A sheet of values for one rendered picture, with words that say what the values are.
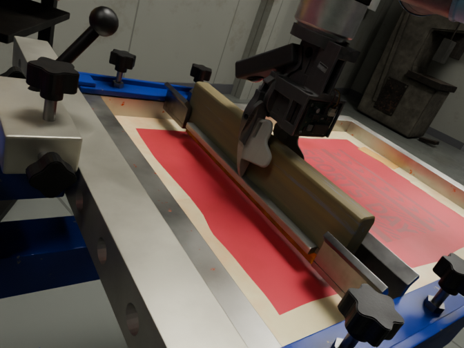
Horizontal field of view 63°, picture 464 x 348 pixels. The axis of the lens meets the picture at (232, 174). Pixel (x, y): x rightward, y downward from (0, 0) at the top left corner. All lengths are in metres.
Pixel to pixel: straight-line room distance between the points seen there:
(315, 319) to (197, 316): 0.20
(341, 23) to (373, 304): 0.29
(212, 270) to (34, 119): 0.21
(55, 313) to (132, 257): 1.32
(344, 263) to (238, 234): 0.14
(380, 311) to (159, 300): 0.16
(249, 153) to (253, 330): 0.25
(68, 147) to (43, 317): 1.27
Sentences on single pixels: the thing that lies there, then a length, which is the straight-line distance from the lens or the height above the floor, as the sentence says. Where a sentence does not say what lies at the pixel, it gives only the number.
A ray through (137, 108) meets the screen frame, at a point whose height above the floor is 0.97.
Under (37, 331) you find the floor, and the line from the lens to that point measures 1.55.
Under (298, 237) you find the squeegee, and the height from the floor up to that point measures 0.99.
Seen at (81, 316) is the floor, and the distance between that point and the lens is 1.59.
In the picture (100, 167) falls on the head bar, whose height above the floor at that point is 1.04.
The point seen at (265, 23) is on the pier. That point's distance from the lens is 4.47.
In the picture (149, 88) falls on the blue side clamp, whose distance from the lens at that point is 0.75.
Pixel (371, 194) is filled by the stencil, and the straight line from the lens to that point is 0.80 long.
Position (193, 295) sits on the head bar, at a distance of 0.27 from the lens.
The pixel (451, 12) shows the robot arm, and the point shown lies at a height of 1.27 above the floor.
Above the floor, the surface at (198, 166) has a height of 0.95.
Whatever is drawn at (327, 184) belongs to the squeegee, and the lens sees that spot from 0.46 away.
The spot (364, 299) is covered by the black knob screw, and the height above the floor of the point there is 1.06.
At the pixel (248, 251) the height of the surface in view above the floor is 0.95.
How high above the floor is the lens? 1.23
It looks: 26 degrees down
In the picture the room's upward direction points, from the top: 21 degrees clockwise
